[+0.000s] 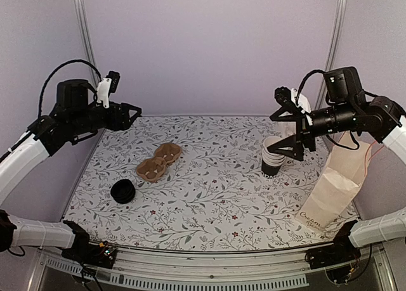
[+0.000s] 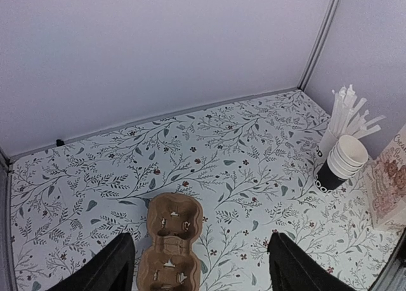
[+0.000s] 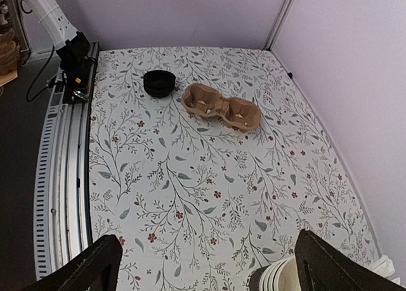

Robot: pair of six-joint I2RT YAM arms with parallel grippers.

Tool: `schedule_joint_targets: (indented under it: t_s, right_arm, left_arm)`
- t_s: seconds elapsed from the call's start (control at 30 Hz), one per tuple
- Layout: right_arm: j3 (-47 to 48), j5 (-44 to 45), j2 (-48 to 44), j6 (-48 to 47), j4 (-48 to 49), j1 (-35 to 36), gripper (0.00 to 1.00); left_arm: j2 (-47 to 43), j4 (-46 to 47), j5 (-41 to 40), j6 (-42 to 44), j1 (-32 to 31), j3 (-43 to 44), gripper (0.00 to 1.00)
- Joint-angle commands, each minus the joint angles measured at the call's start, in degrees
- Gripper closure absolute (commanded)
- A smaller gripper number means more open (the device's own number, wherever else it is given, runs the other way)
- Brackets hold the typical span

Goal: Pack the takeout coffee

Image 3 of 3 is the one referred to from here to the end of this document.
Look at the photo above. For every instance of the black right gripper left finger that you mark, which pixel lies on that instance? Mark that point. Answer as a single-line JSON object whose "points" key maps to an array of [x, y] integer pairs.
{"points": [[96, 268]]}

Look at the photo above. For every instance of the stack of black paper cups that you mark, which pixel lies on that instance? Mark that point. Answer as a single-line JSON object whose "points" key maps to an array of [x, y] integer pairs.
{"points": [[279, 276]]}

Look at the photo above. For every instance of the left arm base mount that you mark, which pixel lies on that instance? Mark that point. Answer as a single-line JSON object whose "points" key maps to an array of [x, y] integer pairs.
{"points": [[75, 66]]}

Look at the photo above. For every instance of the floral tablecloth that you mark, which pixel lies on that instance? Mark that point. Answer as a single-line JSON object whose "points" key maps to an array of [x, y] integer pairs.
{"points": [[197, 205]]}

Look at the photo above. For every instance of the white crumpled napkin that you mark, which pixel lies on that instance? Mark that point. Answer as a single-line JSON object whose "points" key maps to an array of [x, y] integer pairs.
{"points": [[383, 266]]}

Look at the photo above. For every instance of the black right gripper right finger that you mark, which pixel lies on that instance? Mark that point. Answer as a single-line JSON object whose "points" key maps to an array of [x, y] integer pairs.
{"points": [[322, 267]]}

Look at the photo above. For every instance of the aluminium front rail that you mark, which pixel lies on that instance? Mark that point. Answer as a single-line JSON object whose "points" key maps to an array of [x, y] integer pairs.
{"points": [[62, 223]]}

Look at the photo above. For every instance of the stack of black cup lids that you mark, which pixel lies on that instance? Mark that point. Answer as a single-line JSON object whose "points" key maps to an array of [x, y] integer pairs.
{"points": [[159, 83]]}

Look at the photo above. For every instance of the brown cardboard cup carrier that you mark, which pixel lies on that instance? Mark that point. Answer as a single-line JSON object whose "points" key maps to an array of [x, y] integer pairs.
{"points": [[207, 102]]}

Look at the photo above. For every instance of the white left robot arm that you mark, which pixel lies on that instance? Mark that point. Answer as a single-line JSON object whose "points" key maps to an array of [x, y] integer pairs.
{"points": [[52, 18]]}

